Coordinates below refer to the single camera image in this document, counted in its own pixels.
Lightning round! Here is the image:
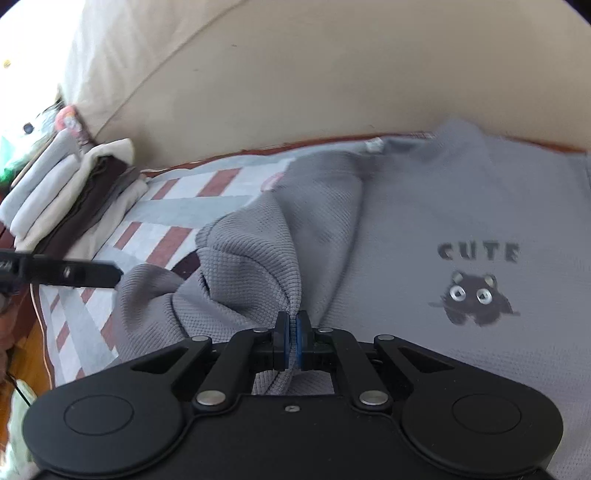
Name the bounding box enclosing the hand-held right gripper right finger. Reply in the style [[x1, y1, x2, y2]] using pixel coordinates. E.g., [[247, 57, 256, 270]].
[[295, 310, 455, 409]]

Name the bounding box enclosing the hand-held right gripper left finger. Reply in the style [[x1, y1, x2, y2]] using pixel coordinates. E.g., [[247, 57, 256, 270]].
[[131, 311, 294, 409]]

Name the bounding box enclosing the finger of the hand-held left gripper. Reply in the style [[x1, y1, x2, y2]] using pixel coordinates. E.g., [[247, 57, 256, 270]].
[[21, 254, 123, 291]]

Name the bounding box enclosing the grey waffle-knit shirt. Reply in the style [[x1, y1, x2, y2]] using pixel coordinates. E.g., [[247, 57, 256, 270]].
[[111, 117, 591, 480]]

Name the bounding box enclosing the stack of folded clothes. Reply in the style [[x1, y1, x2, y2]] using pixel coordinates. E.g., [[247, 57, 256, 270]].
[[0, 137, 151, 260]]

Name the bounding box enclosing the checked rug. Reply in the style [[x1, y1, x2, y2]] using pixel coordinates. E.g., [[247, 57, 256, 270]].
[[30, 136, 437, 388]]

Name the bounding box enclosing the light green cloth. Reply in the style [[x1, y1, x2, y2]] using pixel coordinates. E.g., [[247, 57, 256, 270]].
[[0, 378, 43, 480]]

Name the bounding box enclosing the plush toy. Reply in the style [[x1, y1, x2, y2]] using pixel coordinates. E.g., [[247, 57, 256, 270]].
[[41, 104, 96, 145]]

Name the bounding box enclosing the beige bed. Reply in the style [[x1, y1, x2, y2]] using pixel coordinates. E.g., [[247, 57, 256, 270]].
[[60, 0, 591, 158]]

